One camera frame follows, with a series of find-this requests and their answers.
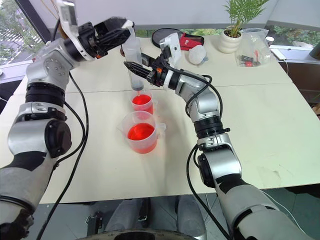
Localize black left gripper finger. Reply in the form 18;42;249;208
96;27;131;50
93;16;129;33

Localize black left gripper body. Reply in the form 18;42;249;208
76;21;110;60

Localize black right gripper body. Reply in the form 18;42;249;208
146;56;169;88

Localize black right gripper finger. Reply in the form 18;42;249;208
123;61;154;81
140;52;158;68

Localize large clear plastic syringe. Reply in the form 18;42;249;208
121;19;145;92

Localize small clear cup red liquid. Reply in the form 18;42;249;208
130;90;159;115

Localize large clear cup red liquid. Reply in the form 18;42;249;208
116;110;167;155

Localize black round disc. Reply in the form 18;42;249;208
151;27;181;49

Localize white crumpled cloth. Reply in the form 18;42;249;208
188;45;209;66

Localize red pouch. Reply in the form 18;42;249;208
179;32;206;52

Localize white ribbed plant pot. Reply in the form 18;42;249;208
220;27;244;54

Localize small red black parts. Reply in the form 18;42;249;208
238;50;261;68

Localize green palm plant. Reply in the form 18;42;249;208
221;0;271;38

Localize clear plastic bag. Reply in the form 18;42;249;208
235;27;273;68

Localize white phone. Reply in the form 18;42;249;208
270;48;288;61

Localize grey robot left leg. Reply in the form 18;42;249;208
104;197;149;232

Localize dark rounded robot housing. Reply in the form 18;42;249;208
86;223;210;240

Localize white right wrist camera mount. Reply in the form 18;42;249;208
159;32;182;90

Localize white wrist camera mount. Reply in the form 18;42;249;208
159;32;182;90
55;0;96;61

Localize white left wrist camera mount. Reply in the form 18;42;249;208
55;0;96;61

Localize dark window frame post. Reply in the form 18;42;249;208
17;0;61;47

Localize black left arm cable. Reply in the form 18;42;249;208
37;17;90;240

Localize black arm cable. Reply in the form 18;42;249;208
167;65;234;240
37;17;90;240

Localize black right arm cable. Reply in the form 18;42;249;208
167;65;234;240

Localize thin white cable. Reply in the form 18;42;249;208
282;58;291;84

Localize metal table bracket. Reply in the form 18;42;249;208
85;210;105;226

